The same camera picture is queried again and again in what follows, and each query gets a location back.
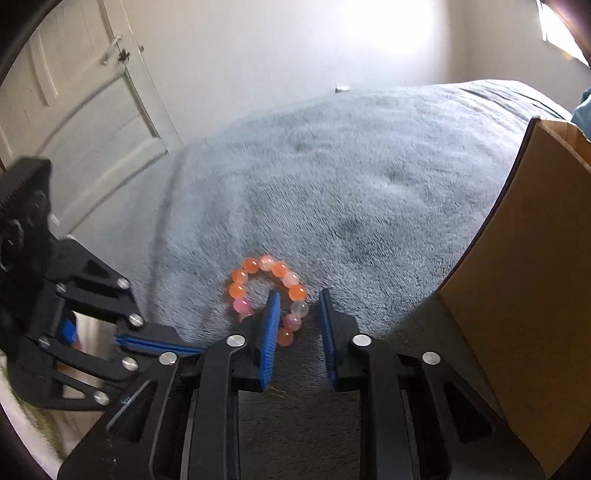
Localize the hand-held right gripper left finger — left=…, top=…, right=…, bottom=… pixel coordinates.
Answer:
left=58, top=291, right=282, bottom=480

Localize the brown cardboard box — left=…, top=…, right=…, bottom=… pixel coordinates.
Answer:
left=436, top=116, right=591, bottom=480

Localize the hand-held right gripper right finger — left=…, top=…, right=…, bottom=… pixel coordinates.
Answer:
left=320, top=289, right=541, bottom=480

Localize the bright window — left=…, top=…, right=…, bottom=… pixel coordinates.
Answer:
left=536, top=0, right=591, bottom=65

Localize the white panel door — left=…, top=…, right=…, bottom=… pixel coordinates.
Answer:
left=0, top=0, right=185, bottom=232

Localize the orange pink bead bracelet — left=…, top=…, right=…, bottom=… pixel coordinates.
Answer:
left=228, top=255, right=309, bottom=347

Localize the blue comforter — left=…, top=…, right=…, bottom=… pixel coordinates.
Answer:
left=570, top=88, right=591, bottom=139

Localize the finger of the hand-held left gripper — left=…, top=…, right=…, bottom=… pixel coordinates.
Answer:
left=13, top=333, right=158, bottom=412
left=54, top=237, right=205, bottom=357

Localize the metal door latch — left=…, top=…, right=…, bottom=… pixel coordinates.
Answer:
left=100, top=34, right=145, bottom=65

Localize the grey fleece bed blanket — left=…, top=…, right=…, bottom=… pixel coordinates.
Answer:
left=139, top=79, right=573, bottom=480

